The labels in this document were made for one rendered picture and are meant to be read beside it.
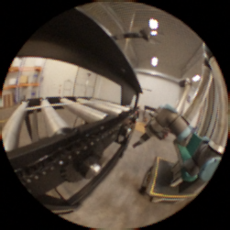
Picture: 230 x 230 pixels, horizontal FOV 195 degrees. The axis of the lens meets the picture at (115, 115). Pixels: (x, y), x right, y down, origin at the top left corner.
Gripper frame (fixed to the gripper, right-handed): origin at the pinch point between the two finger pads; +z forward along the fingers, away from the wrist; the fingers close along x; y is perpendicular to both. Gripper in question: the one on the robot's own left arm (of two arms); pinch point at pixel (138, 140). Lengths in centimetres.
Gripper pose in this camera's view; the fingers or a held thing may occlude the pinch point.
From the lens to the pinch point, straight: 53.9
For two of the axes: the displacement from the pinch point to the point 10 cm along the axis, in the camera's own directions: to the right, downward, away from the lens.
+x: -6.9, 1.8, -7.0
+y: -6.0, -6.7, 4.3
